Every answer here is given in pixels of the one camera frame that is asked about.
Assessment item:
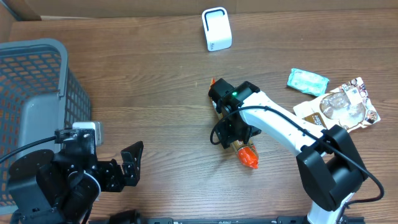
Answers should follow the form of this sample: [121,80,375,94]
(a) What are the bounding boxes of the orange biscuit pack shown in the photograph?
[209,78,259,169]

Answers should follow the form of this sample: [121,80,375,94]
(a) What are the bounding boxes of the teal snack packet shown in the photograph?
[287,68,330,96]

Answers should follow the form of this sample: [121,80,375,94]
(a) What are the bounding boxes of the beige brown snack pouch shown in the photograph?
[293,77,381,132]

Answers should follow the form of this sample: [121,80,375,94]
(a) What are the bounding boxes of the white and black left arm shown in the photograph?
[7,129,144,223]

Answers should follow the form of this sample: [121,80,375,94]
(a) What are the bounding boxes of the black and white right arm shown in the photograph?
[208,78,385,223]

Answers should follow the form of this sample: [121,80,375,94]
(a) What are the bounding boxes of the white barcode scanner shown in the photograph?
[201,7,233,52]

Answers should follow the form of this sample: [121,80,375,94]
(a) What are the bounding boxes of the grey plastic shopping basket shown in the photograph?
[1,39,91,215]

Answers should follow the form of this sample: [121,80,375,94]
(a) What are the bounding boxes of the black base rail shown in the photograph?
[88,208,366,224]

